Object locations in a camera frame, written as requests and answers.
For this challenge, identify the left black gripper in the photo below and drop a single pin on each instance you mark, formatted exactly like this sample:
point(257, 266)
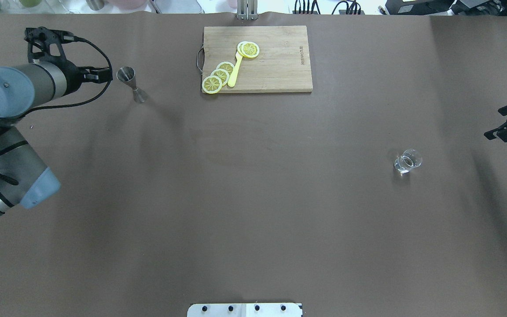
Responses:
point(72, 73)

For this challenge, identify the steel double jigger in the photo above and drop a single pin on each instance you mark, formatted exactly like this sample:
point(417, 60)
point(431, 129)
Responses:
point(127, 75)

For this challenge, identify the clear glass measuring cup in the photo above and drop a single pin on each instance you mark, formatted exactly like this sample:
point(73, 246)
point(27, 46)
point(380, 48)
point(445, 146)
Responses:
point(408, 160)

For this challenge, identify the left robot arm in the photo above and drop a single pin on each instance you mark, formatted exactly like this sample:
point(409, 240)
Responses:
point(25, 179)

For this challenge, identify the lemon slice at board corner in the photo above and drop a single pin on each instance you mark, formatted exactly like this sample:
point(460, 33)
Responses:
point(212, 84)

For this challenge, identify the lemon slice in row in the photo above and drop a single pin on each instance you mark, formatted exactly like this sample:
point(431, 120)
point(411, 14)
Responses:
point(227, 66)
point(222, 74)

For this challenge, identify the lemon slice on knife end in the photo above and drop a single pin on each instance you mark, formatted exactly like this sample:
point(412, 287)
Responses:
point(248, 49)

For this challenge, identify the bamboo cutting board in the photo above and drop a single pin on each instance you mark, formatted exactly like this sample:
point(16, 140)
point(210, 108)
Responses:
point(282, 66)

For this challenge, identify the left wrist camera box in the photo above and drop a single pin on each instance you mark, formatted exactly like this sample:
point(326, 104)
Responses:
point(45, 45)

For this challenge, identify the aluminium frame post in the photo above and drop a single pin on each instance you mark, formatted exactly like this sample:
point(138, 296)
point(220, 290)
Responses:
point(247, 10)

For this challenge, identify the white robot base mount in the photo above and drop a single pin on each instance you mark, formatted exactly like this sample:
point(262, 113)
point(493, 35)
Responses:
point(255, 309)

